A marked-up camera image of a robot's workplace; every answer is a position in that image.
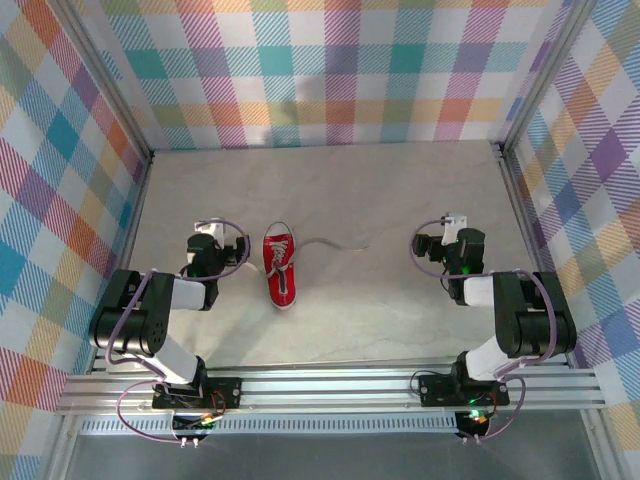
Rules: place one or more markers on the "red sneaker with white laces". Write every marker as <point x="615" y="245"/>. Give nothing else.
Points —
<point x="330" y="243"/>

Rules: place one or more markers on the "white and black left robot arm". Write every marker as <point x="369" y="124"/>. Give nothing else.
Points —
<point x="150" y="320"/>

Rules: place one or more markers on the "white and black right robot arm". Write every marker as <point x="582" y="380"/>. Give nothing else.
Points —
<point x="530" y="320"/>

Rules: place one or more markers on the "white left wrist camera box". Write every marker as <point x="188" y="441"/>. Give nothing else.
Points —
<point x="212" y="227"/>

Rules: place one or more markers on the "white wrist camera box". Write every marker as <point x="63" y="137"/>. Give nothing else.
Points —
<point x="455" y="222"/>
<point x="212" y="227"/>

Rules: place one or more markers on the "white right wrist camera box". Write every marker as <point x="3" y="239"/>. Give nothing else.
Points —
<point x="455" y="222"/>

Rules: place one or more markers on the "aluminium right side rail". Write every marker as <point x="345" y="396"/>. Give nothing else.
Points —
<point x="530" y="250"/>

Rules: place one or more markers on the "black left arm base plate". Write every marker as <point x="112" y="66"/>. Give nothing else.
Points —
<point x="225" y="392"/>

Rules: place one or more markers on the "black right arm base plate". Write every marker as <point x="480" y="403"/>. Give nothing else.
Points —
<point x="437" y="390"/>

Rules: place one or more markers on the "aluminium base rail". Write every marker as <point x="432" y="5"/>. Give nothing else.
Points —
<point x="325" y="390"/>

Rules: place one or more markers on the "aluminium right corner post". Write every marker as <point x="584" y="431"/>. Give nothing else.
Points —
<point x="542" y="82"/>

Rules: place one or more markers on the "aluminium corner post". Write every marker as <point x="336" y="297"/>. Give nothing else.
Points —
<point x="542" y="82"/>
<point x="107" y="82"/>

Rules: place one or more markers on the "aluminium left corner post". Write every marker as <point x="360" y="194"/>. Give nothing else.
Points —
<point x="107" y="82"/>

